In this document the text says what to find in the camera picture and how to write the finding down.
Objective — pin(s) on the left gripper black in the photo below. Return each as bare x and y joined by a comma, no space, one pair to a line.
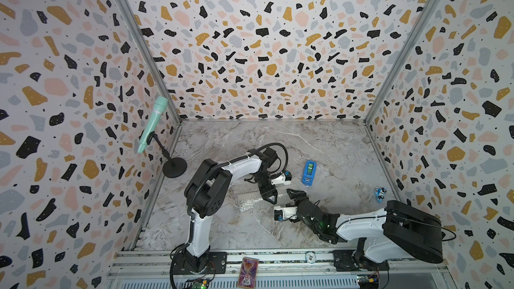
264,180

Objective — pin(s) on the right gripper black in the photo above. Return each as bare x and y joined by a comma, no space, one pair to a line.
300,196

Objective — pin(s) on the clear glass wine bottle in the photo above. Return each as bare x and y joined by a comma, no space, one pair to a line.
250,201

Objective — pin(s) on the clear bubble wrap sheet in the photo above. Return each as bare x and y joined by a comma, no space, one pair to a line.
264,216

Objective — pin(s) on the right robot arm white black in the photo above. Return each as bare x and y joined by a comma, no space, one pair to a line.
394,232

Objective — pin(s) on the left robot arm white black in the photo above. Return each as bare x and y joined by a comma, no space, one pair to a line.
207,190

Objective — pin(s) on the blue tape dispenser green roll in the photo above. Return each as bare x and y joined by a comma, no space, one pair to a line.
309,173

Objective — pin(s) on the small blue white connector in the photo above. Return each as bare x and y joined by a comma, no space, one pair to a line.
380,194

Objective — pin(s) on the black microphone stand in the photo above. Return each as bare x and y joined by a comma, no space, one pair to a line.
173,167

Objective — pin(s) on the mint green microphone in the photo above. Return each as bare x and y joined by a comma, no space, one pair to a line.
158,109

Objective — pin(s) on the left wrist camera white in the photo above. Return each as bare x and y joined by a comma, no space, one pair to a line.
284,179

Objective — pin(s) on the purple card on rail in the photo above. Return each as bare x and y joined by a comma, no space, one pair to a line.
247,276

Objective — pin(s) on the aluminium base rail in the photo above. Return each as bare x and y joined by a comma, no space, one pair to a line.
289,268

